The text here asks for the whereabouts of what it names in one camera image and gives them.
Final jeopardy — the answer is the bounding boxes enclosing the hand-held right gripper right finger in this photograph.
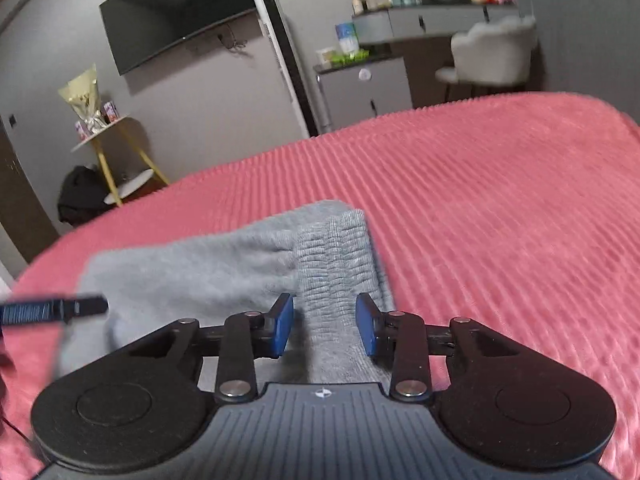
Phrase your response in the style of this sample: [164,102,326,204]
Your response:
[355,293,518,403]

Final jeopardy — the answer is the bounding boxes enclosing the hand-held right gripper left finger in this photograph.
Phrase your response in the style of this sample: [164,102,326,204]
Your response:
[129,293,296,404]

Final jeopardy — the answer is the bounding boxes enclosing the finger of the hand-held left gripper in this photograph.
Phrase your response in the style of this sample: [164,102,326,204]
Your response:
[0,296,110,327]

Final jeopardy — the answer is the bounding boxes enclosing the grey pants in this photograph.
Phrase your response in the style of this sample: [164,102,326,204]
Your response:
[56,200,397,386]

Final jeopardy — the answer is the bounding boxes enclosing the black bag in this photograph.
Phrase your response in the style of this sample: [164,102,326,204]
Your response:
[57,165,115,227]

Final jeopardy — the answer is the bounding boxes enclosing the yellow legged side table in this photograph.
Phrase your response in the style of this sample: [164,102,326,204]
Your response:
[70,115,171,207]

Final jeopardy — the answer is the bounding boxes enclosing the pink ribbed blanket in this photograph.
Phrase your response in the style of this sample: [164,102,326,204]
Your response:
[0,91,640,480]

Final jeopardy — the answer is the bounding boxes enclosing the cream wrapped flower bouquet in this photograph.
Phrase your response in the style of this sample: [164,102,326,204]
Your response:
[57,64,109,135]

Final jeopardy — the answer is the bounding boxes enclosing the grey small cabinet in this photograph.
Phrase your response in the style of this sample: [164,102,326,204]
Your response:
[313,54,414,134]

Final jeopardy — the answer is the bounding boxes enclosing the white tower air conditioner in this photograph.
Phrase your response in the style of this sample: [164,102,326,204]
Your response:
[253,0,321,139]

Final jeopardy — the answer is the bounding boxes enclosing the green leafy item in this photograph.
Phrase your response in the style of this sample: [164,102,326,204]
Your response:
[332,50,372,69]

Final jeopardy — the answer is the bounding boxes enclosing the blue and white box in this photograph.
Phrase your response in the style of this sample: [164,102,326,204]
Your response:
[335,21,361,56]

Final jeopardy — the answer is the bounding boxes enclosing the white upholstered chair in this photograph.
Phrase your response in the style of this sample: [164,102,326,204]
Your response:
[435,15,539,102]

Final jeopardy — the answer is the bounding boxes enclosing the grey vanity desk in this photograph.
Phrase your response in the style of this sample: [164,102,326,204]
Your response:
[351,2,522,107]

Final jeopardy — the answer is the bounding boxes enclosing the black wall television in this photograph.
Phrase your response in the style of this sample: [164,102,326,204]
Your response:
[99,0,264,76]

